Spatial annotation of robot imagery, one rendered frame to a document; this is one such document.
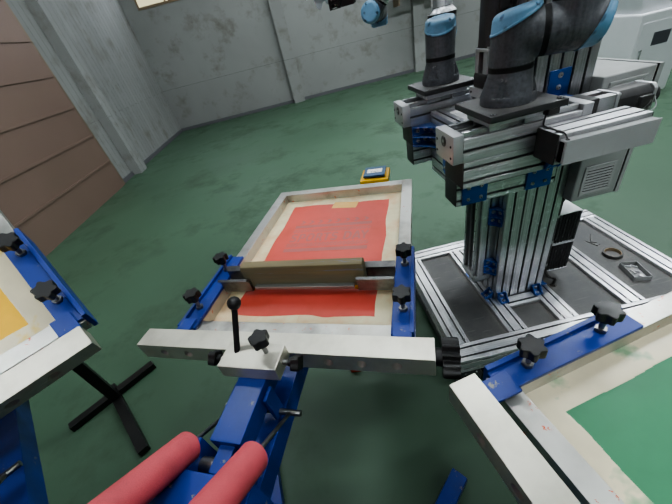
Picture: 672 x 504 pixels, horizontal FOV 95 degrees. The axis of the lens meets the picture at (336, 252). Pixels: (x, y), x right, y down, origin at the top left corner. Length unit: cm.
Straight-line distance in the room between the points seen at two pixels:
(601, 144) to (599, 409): 72
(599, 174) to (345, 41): 897
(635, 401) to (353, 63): 985
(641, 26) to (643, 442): 510
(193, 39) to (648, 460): 1026
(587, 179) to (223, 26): 938
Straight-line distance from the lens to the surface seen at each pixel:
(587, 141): 113
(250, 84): 1010
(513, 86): 109
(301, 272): 84
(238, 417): 63
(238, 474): 53
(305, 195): 139
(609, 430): 71
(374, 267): 83
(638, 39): 554
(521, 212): 156
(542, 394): 70
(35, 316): 99
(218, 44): 1014
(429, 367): 62
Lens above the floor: 155
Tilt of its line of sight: 36 degrees down
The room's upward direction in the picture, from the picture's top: 15 degrees counter-clockwise
